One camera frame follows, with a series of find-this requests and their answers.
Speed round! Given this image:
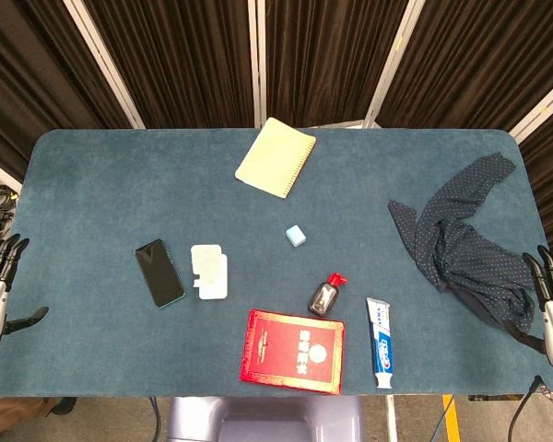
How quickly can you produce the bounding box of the black ink bottle red cap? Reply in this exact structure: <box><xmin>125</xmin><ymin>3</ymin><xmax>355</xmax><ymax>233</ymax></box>
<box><xmin>307</xmin><ymin>272</ymin><xmax>349</xmax><ymax>319</ymax></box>

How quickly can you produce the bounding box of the yellow floor tape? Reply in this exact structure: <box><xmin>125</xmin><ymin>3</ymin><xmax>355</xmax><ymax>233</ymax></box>
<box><xmin>441</xmin><ymin>393</ymin><xmax>459</xmax><ymax>442</ymax></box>

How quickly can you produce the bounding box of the white-framed black curtain screen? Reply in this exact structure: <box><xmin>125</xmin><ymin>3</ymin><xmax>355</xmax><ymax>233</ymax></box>
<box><xmin>0</xmin><ymin>0</ymin><xmax>553</xmax><ymax>250</ymax></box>

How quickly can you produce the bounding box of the yellow spiral notebook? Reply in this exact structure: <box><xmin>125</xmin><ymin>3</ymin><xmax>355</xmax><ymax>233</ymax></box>
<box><xmin>234</xmin><ymin>116</ymin><xmax>318</xmax><ymax>200</ymax></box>

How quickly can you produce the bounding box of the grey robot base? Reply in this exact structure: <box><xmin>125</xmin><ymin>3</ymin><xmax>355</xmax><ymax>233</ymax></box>
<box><xmin>165</xmin><ymin>395</ymin><xmax>365</xmax><ymax>442</ymax></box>

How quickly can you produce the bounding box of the white blue toothpaste tube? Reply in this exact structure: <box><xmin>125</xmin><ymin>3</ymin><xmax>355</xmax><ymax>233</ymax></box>
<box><xmin>366</xmin><ymin>297</ymin><xmax>394</xmax><ymax>390</ymax></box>

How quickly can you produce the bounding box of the black smartphone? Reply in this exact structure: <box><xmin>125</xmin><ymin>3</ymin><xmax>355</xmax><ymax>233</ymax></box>
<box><xmin>134</xmin><ymin>238</ymin><xmax>186</xmax><ymax>310</ymax></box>

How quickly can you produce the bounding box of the white phone stand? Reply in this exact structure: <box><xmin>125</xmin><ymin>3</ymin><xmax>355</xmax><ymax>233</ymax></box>
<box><xmin>190</xmin><ymin>243</ymin><xmax>229</xmax><ymax>301</ymax></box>

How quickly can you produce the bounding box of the red certificate folder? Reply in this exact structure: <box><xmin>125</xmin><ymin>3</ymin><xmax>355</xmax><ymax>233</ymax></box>
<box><xmin>238</xmin><ymin>308</ymin><xmax>346</xmax><ymax>397</ymax></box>

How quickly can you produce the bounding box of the blue and white eraser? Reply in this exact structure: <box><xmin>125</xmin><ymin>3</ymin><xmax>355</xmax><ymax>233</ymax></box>
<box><xmin>285</xmin><ymin>224</ymin><xmax>307</xmax><ymax>248</ymax></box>

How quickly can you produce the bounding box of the dark blue dotted cloth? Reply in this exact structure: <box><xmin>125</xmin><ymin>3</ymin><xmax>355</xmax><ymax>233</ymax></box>
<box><xmin>387</xmin><ymin>152</ymin><xmax>548</xmax><ymax>355</ymax></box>

